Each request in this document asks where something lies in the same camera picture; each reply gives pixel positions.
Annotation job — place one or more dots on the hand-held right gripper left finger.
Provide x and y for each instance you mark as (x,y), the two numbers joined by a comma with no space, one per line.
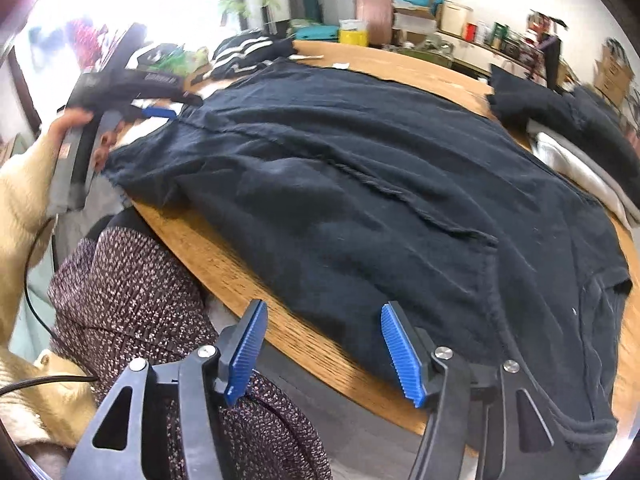
(245,355)

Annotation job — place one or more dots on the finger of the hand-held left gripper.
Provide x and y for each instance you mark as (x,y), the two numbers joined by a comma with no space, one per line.
(157,112)
(187,97)

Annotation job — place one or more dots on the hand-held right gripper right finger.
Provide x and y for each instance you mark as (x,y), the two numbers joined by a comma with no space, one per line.
(402,355)

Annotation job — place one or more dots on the dark navy T-shirt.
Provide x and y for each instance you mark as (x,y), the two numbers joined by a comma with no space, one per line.
(350,185)

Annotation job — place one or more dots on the person's left forearm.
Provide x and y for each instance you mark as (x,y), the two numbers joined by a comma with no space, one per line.
(25,220)

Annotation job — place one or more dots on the person's left hand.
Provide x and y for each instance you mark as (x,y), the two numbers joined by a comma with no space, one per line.
(70,121)

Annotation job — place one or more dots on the red berry branches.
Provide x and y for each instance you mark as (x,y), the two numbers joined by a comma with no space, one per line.
(85,40)

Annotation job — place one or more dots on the black white-striped garment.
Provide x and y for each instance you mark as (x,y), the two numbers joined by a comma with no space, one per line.
(240,57)

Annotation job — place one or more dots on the person's speckled knit clothing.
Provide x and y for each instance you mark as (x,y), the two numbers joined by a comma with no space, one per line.
(140,300)

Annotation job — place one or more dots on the teal plastic crate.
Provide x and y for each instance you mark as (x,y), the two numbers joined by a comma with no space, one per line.
(315,33)

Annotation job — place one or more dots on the yellow bag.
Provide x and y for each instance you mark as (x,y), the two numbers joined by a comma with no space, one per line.
(352,36)

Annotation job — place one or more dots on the pink suitcase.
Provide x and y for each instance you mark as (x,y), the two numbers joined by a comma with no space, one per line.
(372,17)

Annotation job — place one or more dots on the person's cream knit sweater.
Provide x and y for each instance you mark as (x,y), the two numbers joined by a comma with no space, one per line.
(45,400)

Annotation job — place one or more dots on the white foam box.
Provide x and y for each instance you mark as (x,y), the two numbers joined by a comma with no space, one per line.
(415,20)

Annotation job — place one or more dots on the green cardboard box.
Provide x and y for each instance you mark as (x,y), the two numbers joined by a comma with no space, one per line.
(425,55)

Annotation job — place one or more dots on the white folded garment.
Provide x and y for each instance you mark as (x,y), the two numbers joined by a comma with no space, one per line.
(555,155)

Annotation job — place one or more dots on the grey folded garment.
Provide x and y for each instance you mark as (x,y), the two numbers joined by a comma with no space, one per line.
(600,175)

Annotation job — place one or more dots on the white plastic storage bin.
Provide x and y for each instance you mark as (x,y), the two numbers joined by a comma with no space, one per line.
(455,17)

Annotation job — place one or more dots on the low white cabinet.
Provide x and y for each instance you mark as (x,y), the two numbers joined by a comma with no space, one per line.
(470,62)

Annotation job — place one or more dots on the small red box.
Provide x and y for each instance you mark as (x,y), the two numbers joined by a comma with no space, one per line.
(468,31)

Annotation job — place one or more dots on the tall green box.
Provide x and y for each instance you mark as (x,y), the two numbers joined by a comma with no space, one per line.
(499,35)

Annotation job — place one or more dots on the black folding cart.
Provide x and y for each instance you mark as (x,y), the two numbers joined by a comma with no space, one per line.
(552,60)

